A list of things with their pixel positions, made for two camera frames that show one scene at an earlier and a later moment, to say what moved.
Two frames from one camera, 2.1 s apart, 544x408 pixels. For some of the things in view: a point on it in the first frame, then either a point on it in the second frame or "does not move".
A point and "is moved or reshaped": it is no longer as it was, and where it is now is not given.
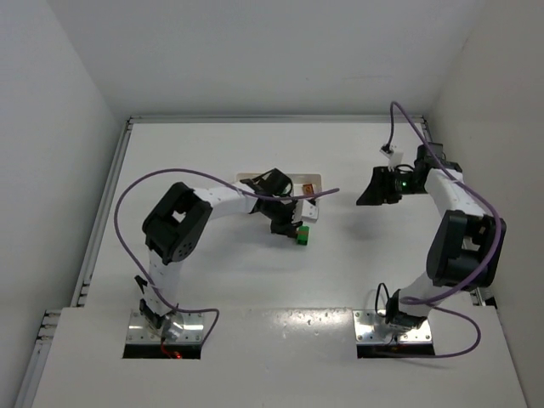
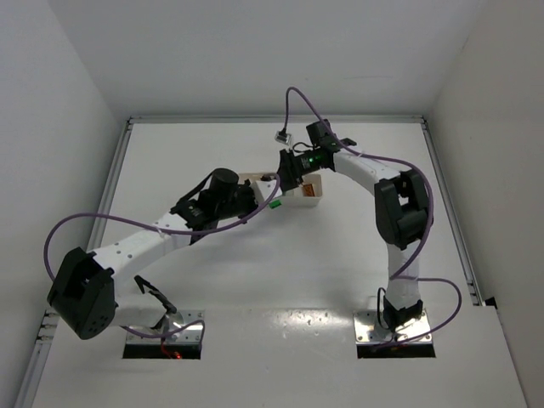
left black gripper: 283,222 to 246,197
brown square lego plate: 308,189 does not move
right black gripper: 383,184 to 287,167
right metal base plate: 371,327 does not move
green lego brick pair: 303,232 is moved or reshaped
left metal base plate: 178,328 does not move
